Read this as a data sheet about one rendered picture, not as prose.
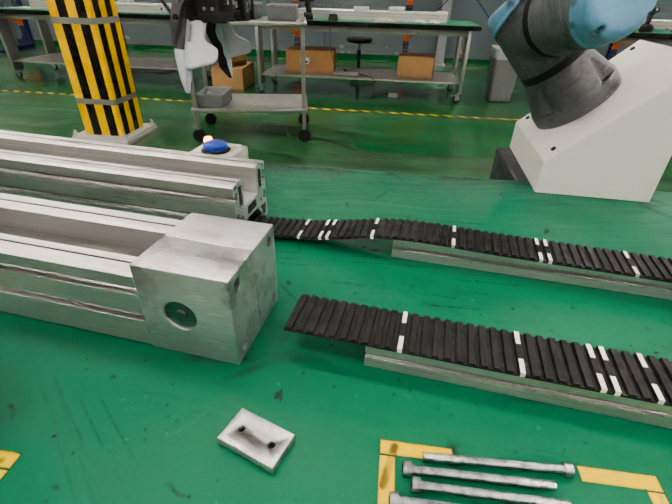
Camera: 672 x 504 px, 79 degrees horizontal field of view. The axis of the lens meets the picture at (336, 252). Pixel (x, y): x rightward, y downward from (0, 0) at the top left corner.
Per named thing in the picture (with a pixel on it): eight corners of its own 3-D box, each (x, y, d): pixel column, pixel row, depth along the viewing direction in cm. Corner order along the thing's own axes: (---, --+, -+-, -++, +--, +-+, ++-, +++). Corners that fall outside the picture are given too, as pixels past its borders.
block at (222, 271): (286, 286, 48) (282, 213, 43) (239, 365, 38) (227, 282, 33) (215, 273, 50) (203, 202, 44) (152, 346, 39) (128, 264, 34)
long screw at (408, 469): (401, 479, 29) (403, 471, 29) (401, 465, 30) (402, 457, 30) (554, 496, 29) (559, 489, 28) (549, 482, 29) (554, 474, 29)
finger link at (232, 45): (256, 80, 67) (238, 27, 59) (223, 77, 69) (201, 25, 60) (262, 67, 69) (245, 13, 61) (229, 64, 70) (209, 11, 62)
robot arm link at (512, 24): (555, 41, 79) (519, -22, 75) (609, 24, 67) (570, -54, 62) (506, 84, 80) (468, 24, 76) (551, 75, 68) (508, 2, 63)
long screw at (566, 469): (567, 467, 30) (571, 459, 30) (572, 480, 29) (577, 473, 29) (421, 453, 31) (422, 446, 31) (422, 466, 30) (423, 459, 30)
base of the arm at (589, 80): (528, 117, 87) (504, 78, 84) (603, 68, 80) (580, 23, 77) (546, 138, 74) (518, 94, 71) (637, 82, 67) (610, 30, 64)
